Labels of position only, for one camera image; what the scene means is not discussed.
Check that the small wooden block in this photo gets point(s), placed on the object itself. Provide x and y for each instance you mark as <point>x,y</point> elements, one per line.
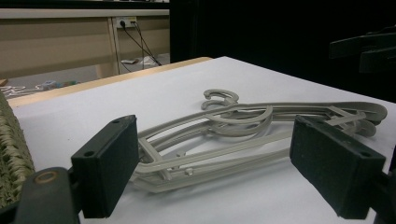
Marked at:
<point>3,82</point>

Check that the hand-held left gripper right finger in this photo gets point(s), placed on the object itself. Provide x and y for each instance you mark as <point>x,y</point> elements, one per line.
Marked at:
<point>336,168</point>

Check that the white wall socket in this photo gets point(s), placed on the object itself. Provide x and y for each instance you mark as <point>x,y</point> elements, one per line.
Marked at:
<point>126,21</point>

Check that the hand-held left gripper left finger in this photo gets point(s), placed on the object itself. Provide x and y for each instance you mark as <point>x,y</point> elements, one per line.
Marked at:
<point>106,165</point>

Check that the green woven mat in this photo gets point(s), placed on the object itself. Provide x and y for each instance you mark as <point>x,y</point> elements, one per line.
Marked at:
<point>12,155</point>

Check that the white papers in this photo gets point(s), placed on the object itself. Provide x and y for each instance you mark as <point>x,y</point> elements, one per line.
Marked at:
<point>137,61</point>

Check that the pile of white hangers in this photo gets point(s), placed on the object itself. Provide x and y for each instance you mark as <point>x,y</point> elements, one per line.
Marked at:
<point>14,90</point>

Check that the small coloured toys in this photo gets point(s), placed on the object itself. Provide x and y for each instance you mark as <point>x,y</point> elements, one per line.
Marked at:
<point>56,84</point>

